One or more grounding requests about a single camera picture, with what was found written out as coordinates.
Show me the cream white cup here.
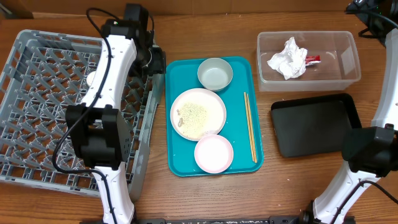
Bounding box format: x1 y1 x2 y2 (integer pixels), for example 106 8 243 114
86 71 96 87

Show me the grey ceramic bowl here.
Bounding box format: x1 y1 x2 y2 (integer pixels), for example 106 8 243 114
197 58 233 91

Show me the white napkin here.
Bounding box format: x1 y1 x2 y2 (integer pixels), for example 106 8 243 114
267 37 308 80

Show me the red snack wrapper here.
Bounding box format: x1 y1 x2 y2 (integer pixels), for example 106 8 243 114
305 55 321 66

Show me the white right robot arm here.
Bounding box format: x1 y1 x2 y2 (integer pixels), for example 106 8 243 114
293 1 397 224

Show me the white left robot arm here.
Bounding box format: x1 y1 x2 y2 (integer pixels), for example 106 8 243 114
63 4 166 223

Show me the grey plastic dishwasher rack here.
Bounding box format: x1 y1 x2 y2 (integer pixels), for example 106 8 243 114
1 30 165 201

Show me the white plate with food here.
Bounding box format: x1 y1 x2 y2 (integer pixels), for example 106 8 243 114
170 88 227 141

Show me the right wooden chopstick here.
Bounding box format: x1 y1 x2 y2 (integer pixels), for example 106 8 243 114
244 92 257 164

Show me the pink small bowl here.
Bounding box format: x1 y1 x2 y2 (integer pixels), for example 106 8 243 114
194 134 234 174

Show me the teal plastic tray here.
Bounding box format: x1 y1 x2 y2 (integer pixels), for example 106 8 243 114
165 56 264 177

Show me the black tray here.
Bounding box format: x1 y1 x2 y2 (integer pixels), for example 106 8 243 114
271 93 361 158

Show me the clear plastic bin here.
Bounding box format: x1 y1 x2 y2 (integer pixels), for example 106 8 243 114
257 31 361 91

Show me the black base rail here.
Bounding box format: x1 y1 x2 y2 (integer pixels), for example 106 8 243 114
136 215 356 224

